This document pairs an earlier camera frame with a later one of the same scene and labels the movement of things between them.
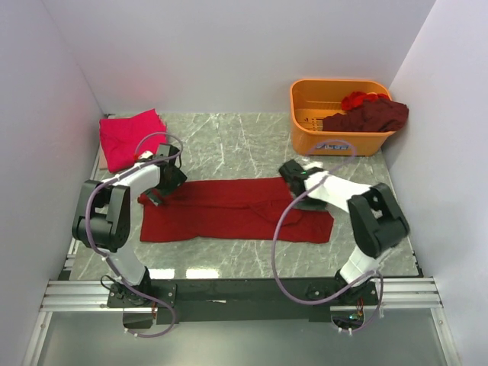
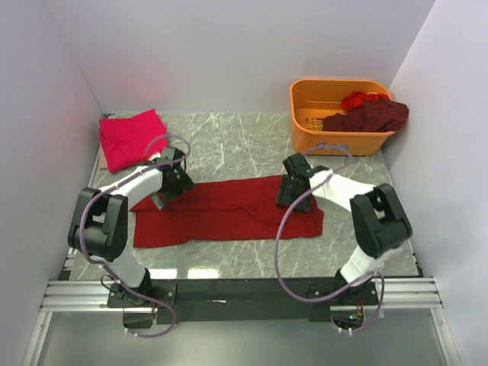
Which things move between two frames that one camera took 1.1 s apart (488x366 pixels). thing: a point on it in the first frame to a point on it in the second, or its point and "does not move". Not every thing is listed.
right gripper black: (318, 205) to (282, 194)
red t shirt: (231, 211) does not move
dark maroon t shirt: (380, 115) does not move
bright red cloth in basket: (354, 98) does not move
